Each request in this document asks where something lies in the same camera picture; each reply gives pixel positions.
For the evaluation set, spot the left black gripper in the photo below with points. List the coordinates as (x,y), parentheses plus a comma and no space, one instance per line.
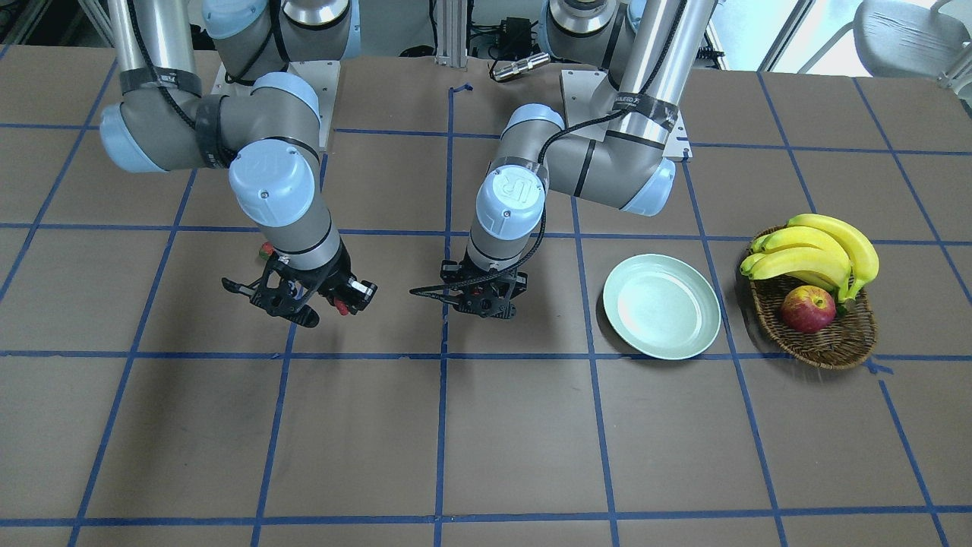
(517,284)

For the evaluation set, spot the silver cylindrical connector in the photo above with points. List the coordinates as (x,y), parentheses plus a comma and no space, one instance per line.
(518,68)

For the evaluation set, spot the red apple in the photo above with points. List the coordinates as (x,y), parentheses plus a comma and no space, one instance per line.
(808,309)

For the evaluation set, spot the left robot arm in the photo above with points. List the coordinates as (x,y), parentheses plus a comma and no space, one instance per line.
(612,154)

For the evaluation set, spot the grey chair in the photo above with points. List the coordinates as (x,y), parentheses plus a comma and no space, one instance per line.
(902,39)

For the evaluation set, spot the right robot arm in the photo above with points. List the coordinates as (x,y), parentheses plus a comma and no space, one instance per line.
(268,139)

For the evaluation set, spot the aluminium frame post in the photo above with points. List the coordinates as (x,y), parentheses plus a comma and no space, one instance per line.
(451,33)

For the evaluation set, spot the light green plate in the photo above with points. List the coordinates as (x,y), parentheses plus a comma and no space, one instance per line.
(661,306)

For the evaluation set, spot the woven wicker basket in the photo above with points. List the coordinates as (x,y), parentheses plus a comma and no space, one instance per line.
(844,344)

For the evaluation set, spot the yellow banana bunch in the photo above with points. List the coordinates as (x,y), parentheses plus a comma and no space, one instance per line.
(821,250)

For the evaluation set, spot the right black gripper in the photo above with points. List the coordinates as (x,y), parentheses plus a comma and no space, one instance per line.
(336,275)

